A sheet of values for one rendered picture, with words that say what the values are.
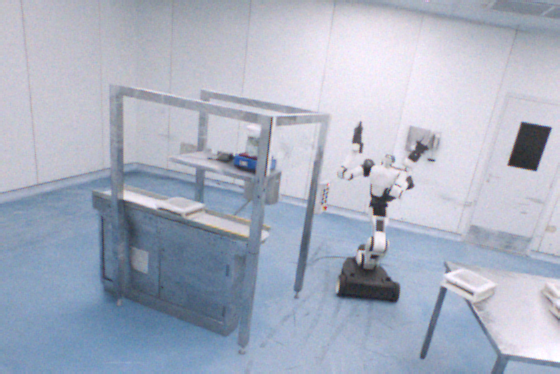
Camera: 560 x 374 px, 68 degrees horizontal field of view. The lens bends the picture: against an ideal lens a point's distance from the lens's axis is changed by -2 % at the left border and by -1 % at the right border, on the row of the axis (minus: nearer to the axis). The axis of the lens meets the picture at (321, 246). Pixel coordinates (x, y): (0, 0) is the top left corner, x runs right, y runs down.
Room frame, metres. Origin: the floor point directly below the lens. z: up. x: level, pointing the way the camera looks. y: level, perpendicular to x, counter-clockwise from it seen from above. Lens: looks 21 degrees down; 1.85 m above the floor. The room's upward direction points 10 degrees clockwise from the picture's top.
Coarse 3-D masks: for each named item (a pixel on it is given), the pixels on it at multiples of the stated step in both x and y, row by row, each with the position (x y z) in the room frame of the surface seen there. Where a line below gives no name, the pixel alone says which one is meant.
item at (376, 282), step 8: (360, 248) 4.00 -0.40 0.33; (344, 264) 3.90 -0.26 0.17; (352, 264) 3.93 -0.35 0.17; (344, 272) 3.71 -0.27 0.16; (352, 272) 3.55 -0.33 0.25; (360, 272) 3.77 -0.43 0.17; (368, 272) 3.80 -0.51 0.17; (376, 272) 3.84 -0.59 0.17; (384, 272) 3.87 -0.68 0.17; (352, 280) 3.50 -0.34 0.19; (360, 280) 3.54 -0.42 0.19; (368, 280) 3.57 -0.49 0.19; (376, 280) 3.60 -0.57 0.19; (384, 280) 3.59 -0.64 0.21; (392, 280) 3.63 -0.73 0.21; (352, 288) 3.49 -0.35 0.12; (360, 288) 3.50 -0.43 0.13; (368, 288) 3.51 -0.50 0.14; (376, 288) 3.51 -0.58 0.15; (384, 288) 3.52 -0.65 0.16; (392, 288) 3.53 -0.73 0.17; (368, 296) 3.52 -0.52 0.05; (376, 296) 3.52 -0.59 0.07; (384, 296) 3.53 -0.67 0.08
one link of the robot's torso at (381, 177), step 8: (376, 168) 3.83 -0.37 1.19; (384, 168) 3.81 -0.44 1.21; (392, 168) 3.87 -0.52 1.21; (400, 168) 3.97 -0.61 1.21; (376, 176) 3.79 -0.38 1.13; (384, 176) 3.74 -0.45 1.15; (392, 176) 3.72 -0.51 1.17; (376, 184) 3.78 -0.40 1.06; (384, 184) 3.73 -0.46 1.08; (392, 184) 3.72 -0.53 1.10; (376, 192) 3.78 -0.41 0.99; (384, 192) 3.74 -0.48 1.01; (376, 200) 3.82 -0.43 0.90; (384, 200) 3.76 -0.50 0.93; (392, 200) 3.85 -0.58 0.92
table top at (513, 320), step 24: (456, 264) 2.75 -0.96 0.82; (504, 288) 2.47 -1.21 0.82; (528, 288) 2.54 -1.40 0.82; (480, 312) 2.07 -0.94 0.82; (504, 312) 2.12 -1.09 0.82; (528, 312) 2.18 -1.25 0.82; (552, 312) 2.23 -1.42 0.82; (504, 336) 1.85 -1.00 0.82; (528, 336) 1.89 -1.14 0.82; (552, 336) 1.94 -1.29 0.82; (528, 360) 1.69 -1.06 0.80; (552, 360) 1.70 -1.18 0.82
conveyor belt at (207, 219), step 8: (104, 192) 2.94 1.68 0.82; (128, 192) 3.04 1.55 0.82; (136, 200) 2.89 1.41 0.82; (144, 200) 2.92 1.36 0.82; (152, 200) 2.95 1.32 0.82; (160, 200) 2.98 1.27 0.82; (200, 216) 2.79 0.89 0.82; (208, 216) 2.82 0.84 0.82; (216, 224) 2.69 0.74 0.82; (224, 224) 2.72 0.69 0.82; (232, 224) 2.75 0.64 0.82; (240, 224) 2.77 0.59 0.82; (216, 232) 2.56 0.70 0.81; (240, 232) 2.62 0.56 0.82; (248, 232) 2.64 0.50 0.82; (264, 232) 2.71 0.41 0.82; (240, 240) 2.50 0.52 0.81
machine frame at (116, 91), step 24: (120, 96) 2.73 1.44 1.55; (144, 96) 2.64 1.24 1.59; (168, 96) 2.59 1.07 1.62; (216, 96) 3.60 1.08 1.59; (120, 120) 2.73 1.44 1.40; (240, 120) 2.44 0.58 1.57; (264, 120) 2.40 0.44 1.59; (120, 144) 2.73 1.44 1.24; (264, 144) 2.39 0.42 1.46; (120, 168) 2.73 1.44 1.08; (264, 168) 2.39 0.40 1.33; (120, 192) 2.73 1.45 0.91; (264, 192) 2.41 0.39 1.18; (312, 192) 3.32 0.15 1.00; (120, 216) 2.73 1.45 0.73; (312, 216) 3.33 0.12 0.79; (120, 240) 2.72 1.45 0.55; (120, 264) 2.72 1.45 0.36; (120, 288) 2.71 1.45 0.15; (240, 336) 2.40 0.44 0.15
